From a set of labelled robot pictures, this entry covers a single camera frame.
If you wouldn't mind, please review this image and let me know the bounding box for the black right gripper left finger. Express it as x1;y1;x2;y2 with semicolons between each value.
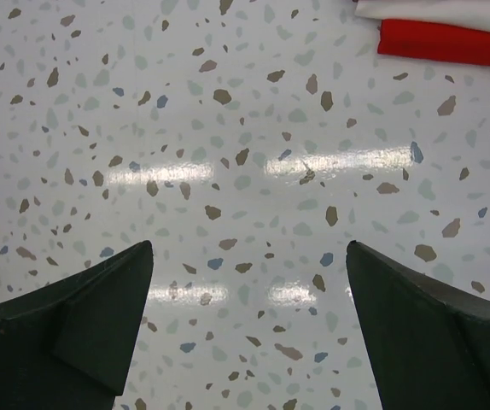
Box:
0;240;154;410

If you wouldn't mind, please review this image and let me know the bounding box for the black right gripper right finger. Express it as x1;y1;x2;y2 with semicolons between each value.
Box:
346;241;490;409

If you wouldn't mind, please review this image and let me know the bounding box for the folded red t-shirt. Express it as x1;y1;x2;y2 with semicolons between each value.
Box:
377;20;490;67

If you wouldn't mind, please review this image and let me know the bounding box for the folded white t-shirt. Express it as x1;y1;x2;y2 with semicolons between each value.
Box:
355;0;490;32

